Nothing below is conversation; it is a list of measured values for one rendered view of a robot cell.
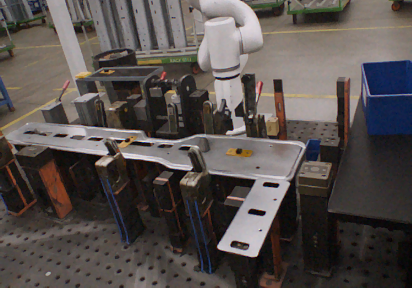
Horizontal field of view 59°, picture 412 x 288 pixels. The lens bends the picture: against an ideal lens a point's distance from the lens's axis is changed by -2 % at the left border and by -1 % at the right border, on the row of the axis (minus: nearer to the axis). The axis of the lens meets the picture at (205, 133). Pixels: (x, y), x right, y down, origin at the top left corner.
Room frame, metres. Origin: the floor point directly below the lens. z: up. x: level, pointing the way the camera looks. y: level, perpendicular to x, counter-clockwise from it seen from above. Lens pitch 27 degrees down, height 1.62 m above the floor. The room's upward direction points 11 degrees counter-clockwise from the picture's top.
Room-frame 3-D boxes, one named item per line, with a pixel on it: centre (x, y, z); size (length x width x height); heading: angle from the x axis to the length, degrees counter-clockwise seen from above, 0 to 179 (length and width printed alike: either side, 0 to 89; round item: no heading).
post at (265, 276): (0.79, -0.12, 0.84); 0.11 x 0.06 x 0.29; 149
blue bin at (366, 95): (1.06, -0.62, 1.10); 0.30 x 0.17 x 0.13; 159
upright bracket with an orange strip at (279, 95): (1.13, -0.26, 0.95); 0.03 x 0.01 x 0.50; 59
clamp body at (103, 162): (1.11, 0.34, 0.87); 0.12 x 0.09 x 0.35; 149
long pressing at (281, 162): (1.29, 0.32, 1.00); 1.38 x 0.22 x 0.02; 59
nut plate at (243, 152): (1.05, -0.10, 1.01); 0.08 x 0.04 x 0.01; 59
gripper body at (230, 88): (1.05, -0.10, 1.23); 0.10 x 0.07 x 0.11; 149
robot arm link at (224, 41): (1.05, -0.10, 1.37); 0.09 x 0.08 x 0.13; 88
